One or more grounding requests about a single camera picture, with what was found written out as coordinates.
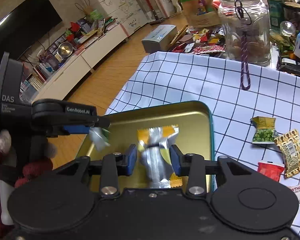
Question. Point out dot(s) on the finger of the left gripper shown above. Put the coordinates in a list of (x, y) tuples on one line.
[(83, 126)]

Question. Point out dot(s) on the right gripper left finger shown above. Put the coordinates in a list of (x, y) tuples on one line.
[(115, 165)]

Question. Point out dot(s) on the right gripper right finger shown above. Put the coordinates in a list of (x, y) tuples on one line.
[(192, 166)]

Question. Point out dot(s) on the yellow silver snack packet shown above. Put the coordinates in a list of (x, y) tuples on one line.
[(154, 146)]

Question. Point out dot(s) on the green pea snack packet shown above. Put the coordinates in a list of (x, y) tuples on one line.
[(265, 130)]

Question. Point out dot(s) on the red white snack packet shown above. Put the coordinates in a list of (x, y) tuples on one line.
[(271, 170)]

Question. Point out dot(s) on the beige patterned snack packet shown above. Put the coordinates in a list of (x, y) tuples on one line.
[(289, 145)]

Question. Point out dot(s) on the white green crinkled packet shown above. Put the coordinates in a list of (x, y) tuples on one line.
[(99, 137)]

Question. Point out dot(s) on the hand in red sleeve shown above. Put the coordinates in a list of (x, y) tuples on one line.
[(12, 176)]

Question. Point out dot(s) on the white tv cabinet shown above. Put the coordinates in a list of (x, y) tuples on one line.
[(59, 85)]

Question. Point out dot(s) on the gold teal metal tin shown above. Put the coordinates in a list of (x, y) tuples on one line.
[(193, 119)]

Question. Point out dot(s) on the metal bowl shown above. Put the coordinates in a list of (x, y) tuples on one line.
[(65, 50)]

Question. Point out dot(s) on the black television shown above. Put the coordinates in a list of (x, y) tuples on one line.
[(27, 23)]

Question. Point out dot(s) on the grey cardboard box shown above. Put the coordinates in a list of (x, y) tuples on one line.
[(159, 39)]

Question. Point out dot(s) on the red stick vacuum cleaner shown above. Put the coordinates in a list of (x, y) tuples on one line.
[(157, 20)]

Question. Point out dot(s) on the white cartoon drawer cabinet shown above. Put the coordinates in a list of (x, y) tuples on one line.
[(128, 13)]

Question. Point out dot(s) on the pile of red candy wrappers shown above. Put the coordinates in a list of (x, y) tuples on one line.
[(206, 41)]

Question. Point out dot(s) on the black wallet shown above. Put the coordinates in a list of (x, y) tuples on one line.
[(289, 65)]

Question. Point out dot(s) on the kraft paper tree bag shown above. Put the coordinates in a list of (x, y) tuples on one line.
[(200, 13)]

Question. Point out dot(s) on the large glass jar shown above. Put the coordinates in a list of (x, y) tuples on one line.
[(246, 19)]

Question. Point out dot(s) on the green drink can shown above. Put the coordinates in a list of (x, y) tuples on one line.
[(276, 13)]

